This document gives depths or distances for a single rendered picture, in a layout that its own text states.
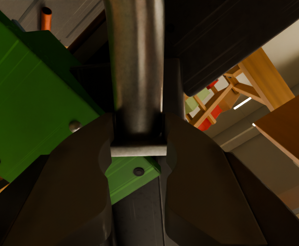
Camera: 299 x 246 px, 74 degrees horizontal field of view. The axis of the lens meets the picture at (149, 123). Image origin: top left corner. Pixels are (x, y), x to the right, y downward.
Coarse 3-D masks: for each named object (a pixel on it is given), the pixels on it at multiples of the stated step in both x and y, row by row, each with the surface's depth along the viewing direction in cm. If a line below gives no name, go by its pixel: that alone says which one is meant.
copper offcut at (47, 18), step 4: (44, 8) 46; (48, 8) 46; (44, 12) 45; (48, 12) 46; (44, 16) 46; (48, 16) 46; (44, 20) 47; (48, 20) 47; (44, 24) 48; (48, 24) 49; (44, 28) 50; (48, 28) 50
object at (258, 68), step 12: (252, 60) 80; (264, 60) 79; (252, 72) 81; (264, 72) 80; (276, 72) 80; (252, 84) 89; (264, 84) 81; (276, 84) 81; (264, 96) 84; (276, 96) 82; (288, 96) 81; (276, 108) 83
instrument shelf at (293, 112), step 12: (288, 108) 59; (264, 120) 63; (276, 120) 58; (288, 120) 54; (264, 132) 57; (276, 132) 53; (288, 132) 49; (276, 144) 53; (288, 144) 46; (288, 156) 48
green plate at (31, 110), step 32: (0, 32) 12; (32, 32) 17; (0, 64) 13; (32, 64) 13; (64, 64) 18; (0, 96) 14; (32, 96) 14; (64, 96) 14; (0, 128) 16; (32, 128) 15; (64, 128) 15; (0, 160) 17; (32, 160) 17; (128, 160) 17; (128, 192) 19
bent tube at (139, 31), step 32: (128, 0) 8; (160, 0) 9; (128, 32) 9; (160, 32) 10; (128, 64) 10; (160, 64) 10; (128, 96) 11; (160, 96) 11; (128, 128) 11; (160, 128) 12
